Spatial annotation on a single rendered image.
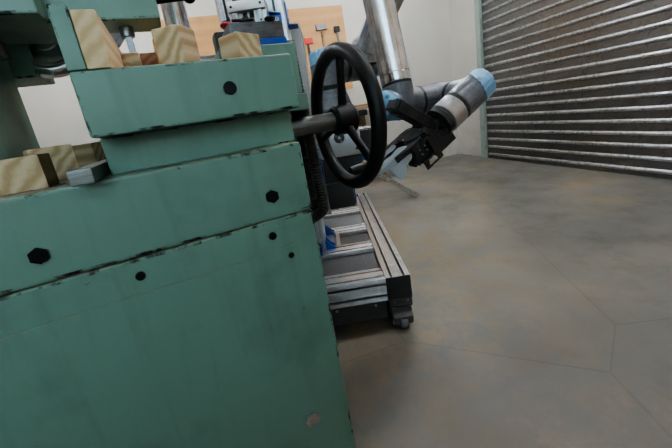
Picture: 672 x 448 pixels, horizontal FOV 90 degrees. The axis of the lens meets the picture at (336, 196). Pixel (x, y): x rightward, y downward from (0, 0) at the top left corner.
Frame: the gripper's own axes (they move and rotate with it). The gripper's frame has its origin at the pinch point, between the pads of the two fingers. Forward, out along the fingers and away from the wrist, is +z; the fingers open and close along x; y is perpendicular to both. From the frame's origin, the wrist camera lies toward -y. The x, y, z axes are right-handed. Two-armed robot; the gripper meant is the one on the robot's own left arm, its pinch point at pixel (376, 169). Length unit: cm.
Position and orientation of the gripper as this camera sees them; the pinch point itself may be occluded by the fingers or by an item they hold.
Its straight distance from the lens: 74.1
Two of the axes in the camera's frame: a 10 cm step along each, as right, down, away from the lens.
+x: -3.8, -1.9, 9.0
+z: -7.3, 6.7, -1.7
